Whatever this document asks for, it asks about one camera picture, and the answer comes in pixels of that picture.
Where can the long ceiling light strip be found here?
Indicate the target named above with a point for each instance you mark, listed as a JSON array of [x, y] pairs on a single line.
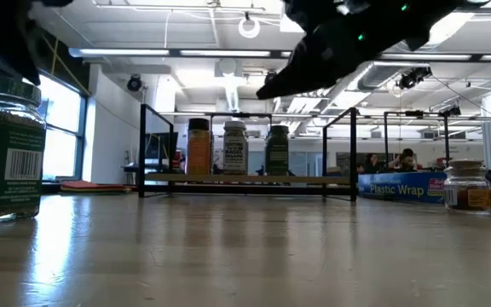
[[122, 52]]

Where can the green folder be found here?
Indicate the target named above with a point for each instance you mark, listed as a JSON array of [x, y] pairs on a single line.
[[92, 192]]

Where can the red folder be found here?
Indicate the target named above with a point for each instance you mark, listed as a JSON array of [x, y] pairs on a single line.
[[92, 185]]

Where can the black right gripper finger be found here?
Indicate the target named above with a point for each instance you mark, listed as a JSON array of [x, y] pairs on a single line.
[[309, 70]]

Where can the white lid seasoning jar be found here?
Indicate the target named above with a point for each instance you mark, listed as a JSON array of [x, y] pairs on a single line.
[[235, 153]]

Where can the green lid herb jar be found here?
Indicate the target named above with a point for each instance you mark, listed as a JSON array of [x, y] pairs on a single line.
[[276, 153], [11, 170]]

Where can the round black ceiling camera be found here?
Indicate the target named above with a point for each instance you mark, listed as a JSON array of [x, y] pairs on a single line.
[[134, 83], [269, 76]]

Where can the wooden shelf riser black legs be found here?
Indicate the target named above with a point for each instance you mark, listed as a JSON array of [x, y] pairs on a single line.
[[305, 179]]

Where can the person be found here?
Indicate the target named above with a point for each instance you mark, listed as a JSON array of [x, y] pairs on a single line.
[[405, 160], [371, 164]]

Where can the silver ventilation duct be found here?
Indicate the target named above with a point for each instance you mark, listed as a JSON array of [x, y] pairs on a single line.
[[382, 77]]

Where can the blue plastic wrap box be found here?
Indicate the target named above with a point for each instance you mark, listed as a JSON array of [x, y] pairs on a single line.
[[399, 187]]

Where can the small glass jar cork lid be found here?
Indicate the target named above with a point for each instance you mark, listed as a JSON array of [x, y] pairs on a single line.
[[467, 196]]

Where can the orange spice jar SPICES 3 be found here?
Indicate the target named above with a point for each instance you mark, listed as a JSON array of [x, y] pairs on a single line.
[[198, 149]]

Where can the black ceiling projector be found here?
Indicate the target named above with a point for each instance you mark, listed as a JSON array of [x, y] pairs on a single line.
[[414, 77]]

